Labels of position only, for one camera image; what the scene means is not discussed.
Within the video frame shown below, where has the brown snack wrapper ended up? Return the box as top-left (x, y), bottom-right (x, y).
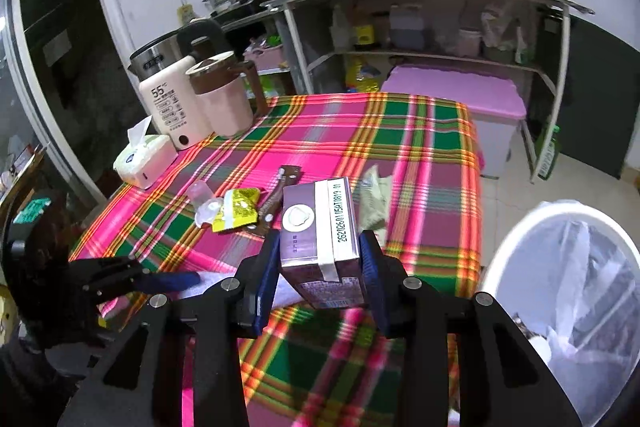
top-left (247, 165), bottom-right (304, 238)

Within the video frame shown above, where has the yellow green snack wrapper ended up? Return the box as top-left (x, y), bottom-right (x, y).
top-left (212, 187), bottom-right (262, 234)

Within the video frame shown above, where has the storage bin with pink lid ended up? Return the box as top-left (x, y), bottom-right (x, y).
top-left (381, 64), bottom-right (529, 180)

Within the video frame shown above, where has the green plastic bottle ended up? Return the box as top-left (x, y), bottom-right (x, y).
top-left (537, 122), bottom-right (561, 180)

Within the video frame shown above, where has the crumpled plastic bag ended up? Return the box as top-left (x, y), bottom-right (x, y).
top-left (480, 4), bottom-right (532, 64)

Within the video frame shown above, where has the tall clear shelf bottle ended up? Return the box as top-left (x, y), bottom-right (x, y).
top-left (329, 4), bottom-right (351, 50)

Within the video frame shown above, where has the brown and white pitcher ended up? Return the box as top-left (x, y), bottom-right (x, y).
top-left (185, 51), bottom-right (269, 138)

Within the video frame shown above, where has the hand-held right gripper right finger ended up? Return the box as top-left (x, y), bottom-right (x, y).
top-left (357, 229), bottom-right (583, 427)

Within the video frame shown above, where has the dark cloth panel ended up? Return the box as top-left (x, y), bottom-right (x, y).
top-left (559, 13), bottom-right (640, 182)

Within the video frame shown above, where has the clear plastic bin liner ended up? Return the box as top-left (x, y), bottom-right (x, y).
top-left (510, 214), bottom-right (640, 425)

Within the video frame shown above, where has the black cooktop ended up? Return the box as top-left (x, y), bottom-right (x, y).
top-left (210, 0), bottom-right (297, 20)

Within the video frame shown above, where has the small clear plastic cup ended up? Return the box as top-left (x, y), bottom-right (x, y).
top-left (189, 180), bottom-right (214, 208)

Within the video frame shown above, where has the white tissue pack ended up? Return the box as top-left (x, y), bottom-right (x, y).
top-left (112, 114), bottom-right (179, 190)

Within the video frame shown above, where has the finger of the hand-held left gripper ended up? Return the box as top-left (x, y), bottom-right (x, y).
top-left (70, 257), bottom-right (202, 294)
top-left (82, 279), bottom-right (156, 309)

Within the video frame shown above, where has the white round trash bin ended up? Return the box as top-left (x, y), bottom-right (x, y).
top-left (481, 200), bottom-right (640, 427)

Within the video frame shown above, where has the glass door cabinet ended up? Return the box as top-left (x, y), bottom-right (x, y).
top-left (0, 0), bottom-right (117, 212)

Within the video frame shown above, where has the pink plastic basket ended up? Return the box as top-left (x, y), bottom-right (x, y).
top-left (243, 39), bottom-right (286, 73)

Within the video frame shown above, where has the round lidded plastic container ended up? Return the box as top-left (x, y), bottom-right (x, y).
top-left (457, 27), bottom-right (484, 58)

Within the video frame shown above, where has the pink green plaid tablecloth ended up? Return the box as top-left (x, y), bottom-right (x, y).
top-left (67, 92), bottom-right (485, 427)

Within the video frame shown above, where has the translucent plastic jug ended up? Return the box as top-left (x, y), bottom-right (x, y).
top-left (388, 4), bottom-right (426, 51)

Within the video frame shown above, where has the crumpled green wrapper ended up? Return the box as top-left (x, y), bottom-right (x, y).
top-left (357, 164), bottom-right (394, 234)

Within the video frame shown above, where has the purple milk carton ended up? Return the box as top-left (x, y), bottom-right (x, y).
top-left (277, 177), bottom-right (369, 311)

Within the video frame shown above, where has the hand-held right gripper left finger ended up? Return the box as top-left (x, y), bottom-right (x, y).
top-left (57, 229), bottom-right (283, 427)

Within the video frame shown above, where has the yellow cooking oil bottle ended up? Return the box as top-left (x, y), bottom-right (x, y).
top-left (345, 56), bottom-right (382, 94)

